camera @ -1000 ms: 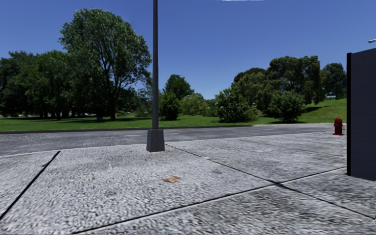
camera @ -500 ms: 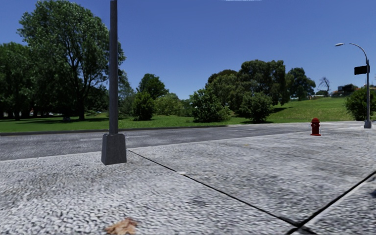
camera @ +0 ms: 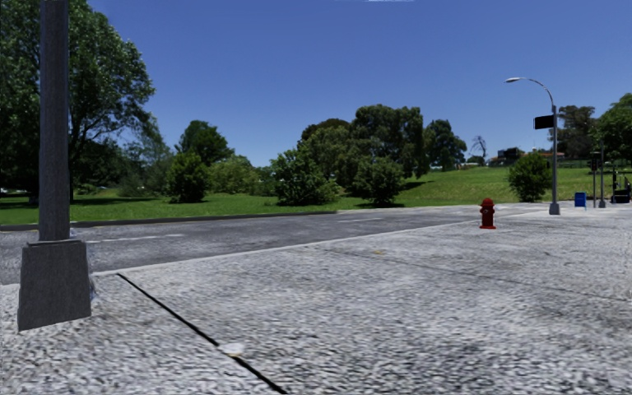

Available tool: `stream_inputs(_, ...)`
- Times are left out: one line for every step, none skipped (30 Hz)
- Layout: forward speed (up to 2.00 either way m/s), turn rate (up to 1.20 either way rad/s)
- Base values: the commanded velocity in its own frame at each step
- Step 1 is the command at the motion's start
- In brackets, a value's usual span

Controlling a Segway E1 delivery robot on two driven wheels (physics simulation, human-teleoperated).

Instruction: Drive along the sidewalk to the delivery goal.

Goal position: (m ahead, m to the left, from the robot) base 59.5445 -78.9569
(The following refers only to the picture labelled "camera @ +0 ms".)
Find trees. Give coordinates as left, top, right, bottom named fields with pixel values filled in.
left=0, top=0, right=174, bottom=203
left=547, top=92, right=632, bottom=164
left=270, top=104, right=468, bottom=207

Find tree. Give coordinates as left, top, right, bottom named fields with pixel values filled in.
left=508, top=151, right=553, bottom=203
left=174, top=119, right=236, bottom=169
left=166, top=151, right=212, bottom=204

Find red fire hydrant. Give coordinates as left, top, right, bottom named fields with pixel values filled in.
left=478, top=197, right=497, bottom=230

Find grey street lamp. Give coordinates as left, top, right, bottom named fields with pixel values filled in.
left=504, top=76, right=561, bottom=216

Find grey pole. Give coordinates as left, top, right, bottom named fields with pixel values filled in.
left=598, top=140, right=606, bottom=209
left=16, top=0, right=93, bottom=332

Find traffic light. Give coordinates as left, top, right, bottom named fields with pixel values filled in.
left=587, top=151, right=602, bottom=209

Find dark stairway railing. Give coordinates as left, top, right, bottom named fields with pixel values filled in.
left=610, top=165, right=632, bottom=205

